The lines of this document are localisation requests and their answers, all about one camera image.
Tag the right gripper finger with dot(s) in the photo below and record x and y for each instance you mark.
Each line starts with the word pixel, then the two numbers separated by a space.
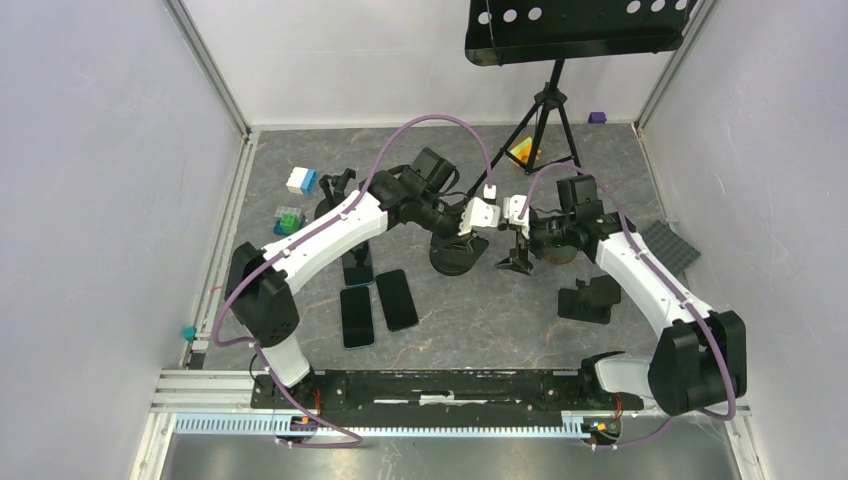
pixel 511 262
pixel 520 262

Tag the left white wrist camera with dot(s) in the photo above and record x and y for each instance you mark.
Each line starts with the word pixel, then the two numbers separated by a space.
pixel 481 212

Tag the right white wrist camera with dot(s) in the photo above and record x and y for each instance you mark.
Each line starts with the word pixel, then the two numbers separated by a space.
pixel 516 215

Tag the black round-base phone stand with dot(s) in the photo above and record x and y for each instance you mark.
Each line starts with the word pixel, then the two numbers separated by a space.
pixel 449 268

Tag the grey studded baseplate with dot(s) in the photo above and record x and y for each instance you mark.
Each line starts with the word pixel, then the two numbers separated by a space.
pixel 675 253

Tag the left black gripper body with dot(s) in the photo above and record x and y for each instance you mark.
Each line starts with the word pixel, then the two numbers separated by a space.
pixel 440 241

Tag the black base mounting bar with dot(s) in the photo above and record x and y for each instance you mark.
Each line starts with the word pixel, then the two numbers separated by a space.
pixel 454 398

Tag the white and blue blocks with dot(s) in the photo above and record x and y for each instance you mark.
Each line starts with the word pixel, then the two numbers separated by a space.
pixel 301 181

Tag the purple block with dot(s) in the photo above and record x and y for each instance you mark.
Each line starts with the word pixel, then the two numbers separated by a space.
pixel 597 117

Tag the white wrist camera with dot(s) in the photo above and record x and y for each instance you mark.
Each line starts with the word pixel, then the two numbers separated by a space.
pixel 481 212
pixel 516 215

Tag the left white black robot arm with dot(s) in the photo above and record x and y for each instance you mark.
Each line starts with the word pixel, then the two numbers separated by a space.
pixel 263 281

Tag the black square-base phone holder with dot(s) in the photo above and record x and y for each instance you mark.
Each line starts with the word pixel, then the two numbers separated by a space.
pixel 590 301

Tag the teal clip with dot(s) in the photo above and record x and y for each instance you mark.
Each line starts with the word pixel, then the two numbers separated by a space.
pixel 189 334

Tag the black music stand tripod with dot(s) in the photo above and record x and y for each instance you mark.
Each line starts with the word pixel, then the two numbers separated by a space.
pixel 501 33

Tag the far black phone stand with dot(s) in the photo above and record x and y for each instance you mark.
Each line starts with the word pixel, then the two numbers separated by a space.
pixel 334 189

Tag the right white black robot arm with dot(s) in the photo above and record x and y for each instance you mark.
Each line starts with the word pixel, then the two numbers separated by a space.
pixel 699 362

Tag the orange yellow block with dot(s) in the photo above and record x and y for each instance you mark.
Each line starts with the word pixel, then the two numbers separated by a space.
pixel 519 153

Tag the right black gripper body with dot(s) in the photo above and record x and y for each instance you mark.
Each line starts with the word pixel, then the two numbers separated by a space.
pixel 521 240

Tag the lower left black smartphone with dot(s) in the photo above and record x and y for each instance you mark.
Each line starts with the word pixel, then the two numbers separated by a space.
pixel 356 318

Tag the blue-edged black smartphone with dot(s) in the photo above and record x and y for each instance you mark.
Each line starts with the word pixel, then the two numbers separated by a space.
pixel 357 264

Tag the green white blue blocks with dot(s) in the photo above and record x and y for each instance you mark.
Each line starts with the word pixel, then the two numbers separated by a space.
pixel 288 220

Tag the middle black smartphone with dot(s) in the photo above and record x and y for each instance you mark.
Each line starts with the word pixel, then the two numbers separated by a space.
pixel 396 299

